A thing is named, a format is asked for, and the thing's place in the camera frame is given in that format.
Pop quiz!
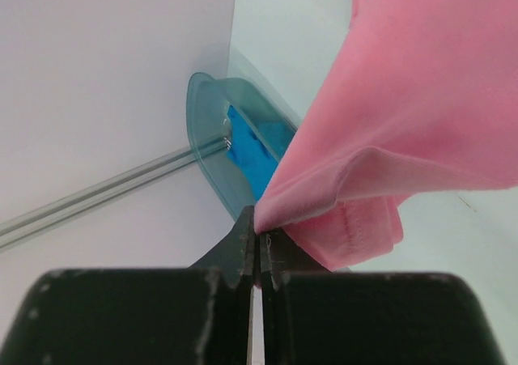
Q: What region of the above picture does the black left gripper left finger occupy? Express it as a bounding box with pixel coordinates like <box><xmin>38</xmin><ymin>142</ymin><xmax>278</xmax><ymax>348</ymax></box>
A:
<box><xmin>1</xmin><ymin>206</ymin><xmax>256</xmax><ymax>364</ymax></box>

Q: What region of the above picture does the teal plastic bin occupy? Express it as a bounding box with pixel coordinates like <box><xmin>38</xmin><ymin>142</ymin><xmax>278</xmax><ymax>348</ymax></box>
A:
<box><xmin>186</xmin><ymin>72</ymin><xmax>296</xmax><ymax>218</ymax></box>

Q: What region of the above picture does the blue crumpled t shirt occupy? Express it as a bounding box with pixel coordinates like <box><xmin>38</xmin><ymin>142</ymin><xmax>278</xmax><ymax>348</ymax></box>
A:
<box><xmin>227</xmin><ymin>106</ymin><xmax>295</xmax><ymax>202</ymax></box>

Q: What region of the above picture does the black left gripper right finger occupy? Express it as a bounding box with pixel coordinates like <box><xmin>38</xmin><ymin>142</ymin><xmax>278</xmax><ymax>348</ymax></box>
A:
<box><xmin>257</xmin><ymin>230</ymin><xmax>504</xmax><ymax>364</ymax></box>

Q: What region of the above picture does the pink t shirt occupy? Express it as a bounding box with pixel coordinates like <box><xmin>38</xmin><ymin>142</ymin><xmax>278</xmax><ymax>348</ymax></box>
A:
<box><xmin>254</xmin><ymin>0</ymin><xmax>517</xmax><ymax>270</ymax></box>

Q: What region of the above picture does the left aluminium corner post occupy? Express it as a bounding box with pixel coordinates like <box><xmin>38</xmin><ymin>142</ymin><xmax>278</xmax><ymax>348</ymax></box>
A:
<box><xmin>1</xmin><ymin>136</ymin><xmax>228</xmax><ymax>251</ymax></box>

